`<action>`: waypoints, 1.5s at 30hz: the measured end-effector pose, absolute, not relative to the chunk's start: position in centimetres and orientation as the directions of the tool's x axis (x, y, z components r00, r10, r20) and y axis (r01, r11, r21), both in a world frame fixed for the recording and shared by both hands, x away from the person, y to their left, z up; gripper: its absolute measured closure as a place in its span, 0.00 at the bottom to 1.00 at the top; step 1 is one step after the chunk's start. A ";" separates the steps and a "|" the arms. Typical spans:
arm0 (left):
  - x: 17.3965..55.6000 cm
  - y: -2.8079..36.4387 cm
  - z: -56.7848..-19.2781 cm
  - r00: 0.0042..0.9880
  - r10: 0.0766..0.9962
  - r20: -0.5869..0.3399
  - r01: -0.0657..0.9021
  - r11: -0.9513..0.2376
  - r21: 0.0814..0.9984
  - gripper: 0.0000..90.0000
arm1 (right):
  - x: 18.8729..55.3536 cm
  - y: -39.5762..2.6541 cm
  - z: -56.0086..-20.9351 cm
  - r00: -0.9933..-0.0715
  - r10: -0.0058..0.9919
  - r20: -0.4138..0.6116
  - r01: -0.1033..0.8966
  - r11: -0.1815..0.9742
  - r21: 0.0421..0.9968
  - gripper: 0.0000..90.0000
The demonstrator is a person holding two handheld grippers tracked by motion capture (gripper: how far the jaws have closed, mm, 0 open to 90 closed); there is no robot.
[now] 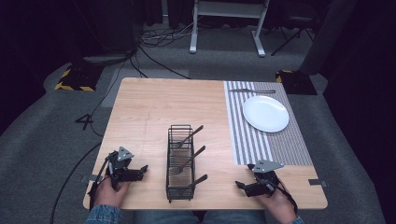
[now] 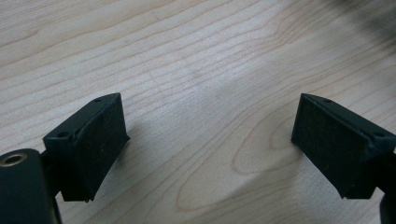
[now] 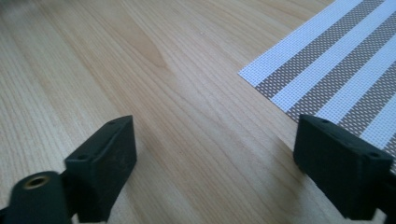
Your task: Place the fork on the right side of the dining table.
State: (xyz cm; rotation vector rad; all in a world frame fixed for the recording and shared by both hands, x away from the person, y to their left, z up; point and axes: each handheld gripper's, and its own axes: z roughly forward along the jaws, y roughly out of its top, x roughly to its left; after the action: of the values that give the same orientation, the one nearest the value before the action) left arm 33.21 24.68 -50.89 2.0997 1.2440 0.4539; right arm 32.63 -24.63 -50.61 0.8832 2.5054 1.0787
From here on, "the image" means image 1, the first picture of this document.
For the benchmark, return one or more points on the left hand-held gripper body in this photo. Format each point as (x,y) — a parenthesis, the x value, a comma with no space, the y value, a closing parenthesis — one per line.
(124,174)

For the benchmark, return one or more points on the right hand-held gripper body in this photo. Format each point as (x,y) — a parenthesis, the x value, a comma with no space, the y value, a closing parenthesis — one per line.
(263,183)

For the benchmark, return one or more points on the person's left hand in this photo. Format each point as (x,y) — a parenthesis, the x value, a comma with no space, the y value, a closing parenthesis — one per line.
(109,193)

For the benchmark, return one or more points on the person's right hand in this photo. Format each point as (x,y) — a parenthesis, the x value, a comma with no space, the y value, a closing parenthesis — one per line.
(278,207)

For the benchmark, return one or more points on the grey striped placemat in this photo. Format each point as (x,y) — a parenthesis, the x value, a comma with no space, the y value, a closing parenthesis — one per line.
(289,146)

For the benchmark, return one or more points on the person's legs in jeans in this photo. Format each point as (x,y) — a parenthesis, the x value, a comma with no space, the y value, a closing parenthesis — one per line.
(199,217)

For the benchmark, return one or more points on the white round plate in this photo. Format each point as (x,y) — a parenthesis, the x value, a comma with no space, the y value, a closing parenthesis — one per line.
(265,114)

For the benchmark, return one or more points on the metal knife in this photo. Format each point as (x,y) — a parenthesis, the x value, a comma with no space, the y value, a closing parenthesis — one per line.
(249,90)

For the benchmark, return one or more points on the black yellow striped block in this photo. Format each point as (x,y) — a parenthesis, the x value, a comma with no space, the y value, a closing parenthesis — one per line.
(79,77)
(295,82)

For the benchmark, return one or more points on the black tripod stand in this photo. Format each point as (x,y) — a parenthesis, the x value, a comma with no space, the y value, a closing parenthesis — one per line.
(292,35)

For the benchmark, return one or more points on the white desk frame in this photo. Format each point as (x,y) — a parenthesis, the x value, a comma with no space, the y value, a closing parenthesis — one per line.
(229,9)

